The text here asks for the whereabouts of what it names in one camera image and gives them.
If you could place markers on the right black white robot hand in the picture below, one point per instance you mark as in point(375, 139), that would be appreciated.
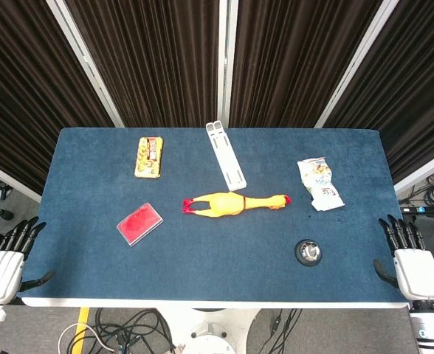
point(418, 273)

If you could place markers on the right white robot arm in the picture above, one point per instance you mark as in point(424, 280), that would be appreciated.
point(429, 328)

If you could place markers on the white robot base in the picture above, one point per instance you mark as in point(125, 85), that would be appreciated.
point(209, 330)

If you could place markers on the black round metal object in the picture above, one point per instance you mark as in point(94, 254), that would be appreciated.
point(308, 251)

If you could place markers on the white crumpled snack bag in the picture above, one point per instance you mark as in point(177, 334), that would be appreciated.
point(320, 184)

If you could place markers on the red ink pad case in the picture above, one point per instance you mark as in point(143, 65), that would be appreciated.
point(139, 223)

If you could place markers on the dark brown pleated curtain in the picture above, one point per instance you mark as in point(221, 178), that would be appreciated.
point(294, 59)
point(154, 59)
point(409, 85)
point(29, 92)

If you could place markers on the yellow snack box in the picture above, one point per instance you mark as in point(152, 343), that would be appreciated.
point(148, 158)

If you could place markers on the yellow rubber chicken toy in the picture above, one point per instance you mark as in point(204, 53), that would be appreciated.
point(224, 204)

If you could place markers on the blue fabric table mat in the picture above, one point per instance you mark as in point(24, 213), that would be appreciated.
point(209, 258)

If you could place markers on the white plastic folding stand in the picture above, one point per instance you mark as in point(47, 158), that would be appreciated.
point(227, 162)

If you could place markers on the white partition frame rail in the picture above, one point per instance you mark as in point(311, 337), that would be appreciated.
point(423, 169)
point(10, 178)

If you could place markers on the white partition frame post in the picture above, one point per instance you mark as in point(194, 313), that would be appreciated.
point(353, 70)
point(88, 70)
point(226, 62)

